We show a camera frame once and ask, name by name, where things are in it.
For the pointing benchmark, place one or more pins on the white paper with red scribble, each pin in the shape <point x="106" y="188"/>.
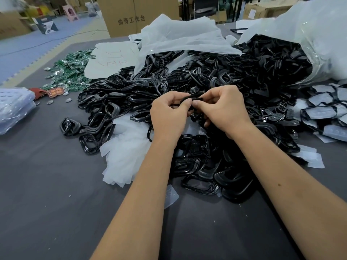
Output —
<point x="112" y="58"/>

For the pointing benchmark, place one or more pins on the pile of green circuit boards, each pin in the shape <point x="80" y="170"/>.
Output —
<point x="71" y="69"/>

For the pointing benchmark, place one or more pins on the clear plastic bag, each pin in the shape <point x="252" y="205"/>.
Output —
<point x="317" y="32"/>

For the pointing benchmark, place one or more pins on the black and white box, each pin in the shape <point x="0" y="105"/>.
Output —
<point x="45" y="25"/>

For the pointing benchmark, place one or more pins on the white foam sheet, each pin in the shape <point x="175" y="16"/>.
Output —
<point x="124" y="151"/>

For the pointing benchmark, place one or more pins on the group of black button pads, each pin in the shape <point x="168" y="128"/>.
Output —
<point x="279" y="112"/>

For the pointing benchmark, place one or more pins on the small clear plastic piece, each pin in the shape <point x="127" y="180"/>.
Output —
<point x="171" y="197"/>

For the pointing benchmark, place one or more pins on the large brown cardboard box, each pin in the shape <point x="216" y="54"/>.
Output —
<point x="135" y="13"/>

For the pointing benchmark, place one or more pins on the person's left forearm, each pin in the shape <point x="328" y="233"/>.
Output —
<point x="141" y="197"/>

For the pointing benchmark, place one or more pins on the stack of clear plastic trays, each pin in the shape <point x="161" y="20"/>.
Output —
<point x="15" y="109"/>

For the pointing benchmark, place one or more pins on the scattered silver oval pieces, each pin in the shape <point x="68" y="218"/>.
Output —
<point x="67" y="100"/>

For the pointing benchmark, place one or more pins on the person's right thumb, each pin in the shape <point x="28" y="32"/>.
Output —
<point x="202" y="104"/>

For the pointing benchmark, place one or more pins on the pile of black plastic frames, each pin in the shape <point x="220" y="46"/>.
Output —
<point x="217" y="70"/>

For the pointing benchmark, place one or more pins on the person's left thumb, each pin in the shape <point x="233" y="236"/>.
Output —
<point x="186" y="108"/>

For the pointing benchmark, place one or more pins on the red orange flat pieces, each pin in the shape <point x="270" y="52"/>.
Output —
<point x="46" y="92"/>

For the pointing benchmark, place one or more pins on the person's right forearm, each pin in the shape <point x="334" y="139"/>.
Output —
<point x="287" y="186"/>

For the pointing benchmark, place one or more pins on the single black plastic shell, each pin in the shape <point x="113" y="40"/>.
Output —
<point x="195" y="99"/>

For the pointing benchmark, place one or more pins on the pile of film-covered black parts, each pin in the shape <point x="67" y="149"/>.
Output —
<point x="326" y="108"/>

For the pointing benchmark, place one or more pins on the pink stool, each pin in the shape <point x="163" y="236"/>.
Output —
<point x="70" y="12"/>

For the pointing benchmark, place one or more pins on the person's left hand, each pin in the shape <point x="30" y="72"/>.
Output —
<point x="164" y="116"/>

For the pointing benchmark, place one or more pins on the person's right hand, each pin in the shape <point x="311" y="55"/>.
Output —
<point x="229" y="110"/>

